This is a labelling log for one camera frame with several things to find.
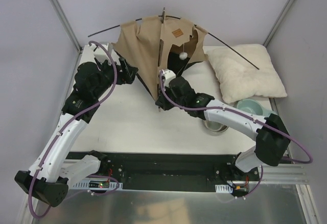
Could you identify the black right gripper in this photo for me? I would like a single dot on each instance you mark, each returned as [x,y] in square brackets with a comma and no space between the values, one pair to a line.
[165,101]

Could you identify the white pompom toy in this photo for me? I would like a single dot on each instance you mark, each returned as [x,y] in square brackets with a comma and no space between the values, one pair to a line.
[183,55]

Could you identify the steel pet bowl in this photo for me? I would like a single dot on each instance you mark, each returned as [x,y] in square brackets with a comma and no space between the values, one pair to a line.
[214,128]

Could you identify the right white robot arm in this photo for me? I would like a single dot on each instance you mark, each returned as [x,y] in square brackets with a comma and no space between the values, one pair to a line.
[268,132]

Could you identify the cream white pillow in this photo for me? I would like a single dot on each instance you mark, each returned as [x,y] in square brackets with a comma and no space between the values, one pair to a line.
[250,74]

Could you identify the green double pet bowl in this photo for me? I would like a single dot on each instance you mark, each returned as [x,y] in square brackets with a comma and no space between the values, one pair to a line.
[253,107]

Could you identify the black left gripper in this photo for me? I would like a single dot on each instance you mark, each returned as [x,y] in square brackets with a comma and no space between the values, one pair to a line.
[125,70]

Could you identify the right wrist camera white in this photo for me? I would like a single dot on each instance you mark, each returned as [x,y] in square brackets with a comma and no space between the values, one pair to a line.
[166,76]

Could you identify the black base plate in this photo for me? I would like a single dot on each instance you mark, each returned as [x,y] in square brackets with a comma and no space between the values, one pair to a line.
[174,172]

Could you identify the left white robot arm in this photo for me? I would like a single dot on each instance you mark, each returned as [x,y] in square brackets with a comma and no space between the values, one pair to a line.
[46,180]

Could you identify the beige fabric pet tent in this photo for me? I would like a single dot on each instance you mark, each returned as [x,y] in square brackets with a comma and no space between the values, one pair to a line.
[138,43]

